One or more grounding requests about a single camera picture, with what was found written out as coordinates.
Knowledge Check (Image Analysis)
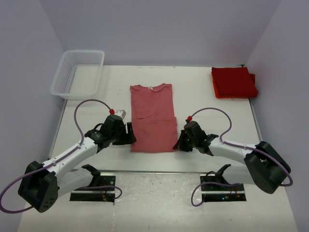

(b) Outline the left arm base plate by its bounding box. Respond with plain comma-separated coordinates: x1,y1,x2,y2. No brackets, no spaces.
70,174,116,203

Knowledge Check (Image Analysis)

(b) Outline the white plastic basket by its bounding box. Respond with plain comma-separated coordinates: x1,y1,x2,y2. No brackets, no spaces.
50,50,105,101

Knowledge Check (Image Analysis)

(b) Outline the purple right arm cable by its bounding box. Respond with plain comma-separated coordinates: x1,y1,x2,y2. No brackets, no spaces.
185,107,294,207

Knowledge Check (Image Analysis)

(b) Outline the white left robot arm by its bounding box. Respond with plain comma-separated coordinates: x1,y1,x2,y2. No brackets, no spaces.
18,110,136,213

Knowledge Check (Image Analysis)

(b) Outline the folded dark red t shirt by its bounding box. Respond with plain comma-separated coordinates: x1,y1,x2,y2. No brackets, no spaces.
211,67,258,99

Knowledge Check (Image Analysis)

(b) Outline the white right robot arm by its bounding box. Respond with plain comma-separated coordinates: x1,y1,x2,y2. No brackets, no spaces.
173,121,293,194

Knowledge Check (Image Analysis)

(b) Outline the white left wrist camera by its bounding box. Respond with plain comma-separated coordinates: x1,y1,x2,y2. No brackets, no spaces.
115,110,126,120

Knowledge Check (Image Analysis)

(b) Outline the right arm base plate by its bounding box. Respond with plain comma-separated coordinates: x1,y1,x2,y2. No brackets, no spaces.
200,172,247,203

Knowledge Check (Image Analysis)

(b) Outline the pink t shirt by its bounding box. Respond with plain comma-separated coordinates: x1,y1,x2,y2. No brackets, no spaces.
130,83,178,153

